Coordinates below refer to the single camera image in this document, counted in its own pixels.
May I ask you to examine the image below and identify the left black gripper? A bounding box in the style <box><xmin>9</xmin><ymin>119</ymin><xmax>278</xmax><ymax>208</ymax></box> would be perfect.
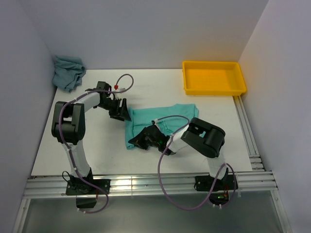
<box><xmin>97</xmin><ymin>98</ymin><xmax>131</xmax><ymax>121</ymax></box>

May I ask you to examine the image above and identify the teal green t-shirt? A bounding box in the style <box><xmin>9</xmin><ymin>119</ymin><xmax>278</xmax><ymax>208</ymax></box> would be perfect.
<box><xmin>125</xmin><ymin>104</ymin><xmax>199</xmax><ymax>150</ymax></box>

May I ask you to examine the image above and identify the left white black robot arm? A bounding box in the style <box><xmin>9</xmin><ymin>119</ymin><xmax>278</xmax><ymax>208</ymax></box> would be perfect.
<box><xmin>51</xmin><ymin>82</ymin><xmax>131</xmax><ymax>197</ymax></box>

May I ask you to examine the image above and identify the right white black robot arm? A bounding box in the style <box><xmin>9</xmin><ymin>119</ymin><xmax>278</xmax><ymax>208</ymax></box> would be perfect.
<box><xmin>128</xmin><ymin>117</ymin><xmax>238</xmax><ymax>193</ymax></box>

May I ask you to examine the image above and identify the crumpled grey-blue t-shirt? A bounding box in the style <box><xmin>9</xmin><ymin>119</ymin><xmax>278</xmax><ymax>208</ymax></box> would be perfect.
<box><xmin>52</xmin><ymin>55</ymin><xmax>86</xmax><ymax>93</ymax></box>

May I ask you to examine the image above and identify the yellow plastic tray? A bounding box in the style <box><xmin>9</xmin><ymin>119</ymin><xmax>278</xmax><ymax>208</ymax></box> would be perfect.
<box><xmin>182</xmin><ymin>61</ymin><xmax>247</xmax><ymax>96</ymax></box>

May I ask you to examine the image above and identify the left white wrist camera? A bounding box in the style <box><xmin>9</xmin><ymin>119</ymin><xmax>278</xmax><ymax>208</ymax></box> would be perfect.
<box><xmin>113</xmin><ymin>84</ymin><xmax>127</xmax><ymax>94</ymax></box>

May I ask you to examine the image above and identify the aluminium front rail frame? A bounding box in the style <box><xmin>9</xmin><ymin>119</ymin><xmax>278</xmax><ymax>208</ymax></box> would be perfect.
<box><xmin>13</xmin><ymin>171</ymin><xmax>292</xmax><ymax>233</ymax></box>

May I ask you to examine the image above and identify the aluminium right side rail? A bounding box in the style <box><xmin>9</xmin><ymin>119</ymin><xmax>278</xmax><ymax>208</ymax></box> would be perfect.
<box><xmin>232</xmin><ymin>95</ymin><xmax>279</xmax><ymax>190</ymax></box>

